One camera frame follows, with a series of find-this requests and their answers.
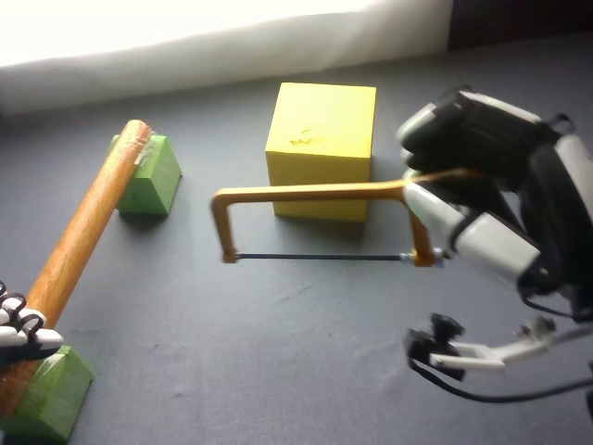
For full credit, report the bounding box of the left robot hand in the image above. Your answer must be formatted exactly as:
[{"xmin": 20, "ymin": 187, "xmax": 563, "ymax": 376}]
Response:
[{"xmin": 0, "ymin": 280, "xmax": 65, "ymax": 367}]

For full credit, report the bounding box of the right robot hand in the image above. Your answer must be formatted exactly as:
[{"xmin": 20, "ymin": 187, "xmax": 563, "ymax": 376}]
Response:
[{"xmin": 397, "ymin": 87, "xmax": 593, "ymax": 325}]

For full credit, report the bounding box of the round wooden rod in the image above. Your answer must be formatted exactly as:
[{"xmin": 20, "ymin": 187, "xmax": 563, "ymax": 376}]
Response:
[{"xmin": 0, "ymin": 119, "xmax": 155, "ymax": 412}]

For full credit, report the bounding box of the yellow hacksaw black handle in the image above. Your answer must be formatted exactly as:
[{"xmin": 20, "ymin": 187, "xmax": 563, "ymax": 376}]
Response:
[{"xmin": 210, "ymin": 167, "xmax": 486, "ymax": 271}]

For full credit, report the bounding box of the green wooden support block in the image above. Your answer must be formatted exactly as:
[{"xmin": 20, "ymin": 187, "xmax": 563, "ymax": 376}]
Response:
[
  {"xmin": 0, "ymin": 345, "xmax": 96, "ymax": 444},
  {"xmin": 109, "ymin": 132, "xmax": 183, "ymax": 217}
]

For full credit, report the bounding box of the yellow wooden cube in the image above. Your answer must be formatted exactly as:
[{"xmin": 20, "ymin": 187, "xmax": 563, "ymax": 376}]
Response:
[{"xmin": 264, "ymin": 82, "xmax": 377, "ymax": 223}]

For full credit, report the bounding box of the grey table cloth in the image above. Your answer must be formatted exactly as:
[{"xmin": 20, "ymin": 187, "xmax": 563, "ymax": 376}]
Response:
[{"xmin": 0, "ymin": 45, "xmax": 593, "ymax": 445}]

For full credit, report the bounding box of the white backdrop cloth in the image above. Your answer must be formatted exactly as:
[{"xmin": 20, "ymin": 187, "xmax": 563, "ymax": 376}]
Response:
[{"xmin": 0, "ymin": 0, "xmax": 453, "ymax": 117}]

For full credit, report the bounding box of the black wrist camera white bracket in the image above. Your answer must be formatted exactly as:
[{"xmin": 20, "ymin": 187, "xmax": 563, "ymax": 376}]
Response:
[{"xmin": 403, "ymin": 312, "xmax": 557, "ymax": 382}]

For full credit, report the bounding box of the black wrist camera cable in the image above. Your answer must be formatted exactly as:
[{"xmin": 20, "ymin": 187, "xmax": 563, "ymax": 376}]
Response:
[{"xmin": 410, "ymin": 359, "xmax": 593, "ymax": 403}]

